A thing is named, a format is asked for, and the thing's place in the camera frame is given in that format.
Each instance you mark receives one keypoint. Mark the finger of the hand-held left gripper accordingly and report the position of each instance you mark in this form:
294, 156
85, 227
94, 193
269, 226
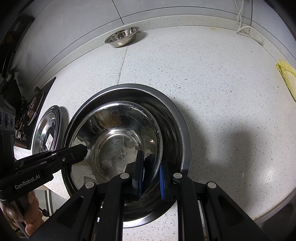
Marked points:
76, 151

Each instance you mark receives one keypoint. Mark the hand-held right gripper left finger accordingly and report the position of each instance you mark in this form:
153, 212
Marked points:
138, 172

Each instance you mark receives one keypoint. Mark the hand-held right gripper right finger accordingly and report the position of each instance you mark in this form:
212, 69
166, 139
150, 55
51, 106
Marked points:
163, 183

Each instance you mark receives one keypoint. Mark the large steel plate with sticker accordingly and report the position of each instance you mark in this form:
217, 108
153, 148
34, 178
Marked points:
60, 120

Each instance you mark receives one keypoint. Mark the small steel bowl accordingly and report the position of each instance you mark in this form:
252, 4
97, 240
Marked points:
121, 37
115, 143

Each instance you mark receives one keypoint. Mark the large steel bowl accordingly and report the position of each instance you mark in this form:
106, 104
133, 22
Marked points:
172, 111

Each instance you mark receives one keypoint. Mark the person's left hand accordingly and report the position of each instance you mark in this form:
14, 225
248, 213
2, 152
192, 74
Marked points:
33, 213

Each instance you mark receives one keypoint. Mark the black gas stove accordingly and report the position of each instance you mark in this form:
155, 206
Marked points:
47, 89

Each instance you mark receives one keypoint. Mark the napa cabbage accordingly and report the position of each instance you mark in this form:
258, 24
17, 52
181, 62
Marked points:
289, 76

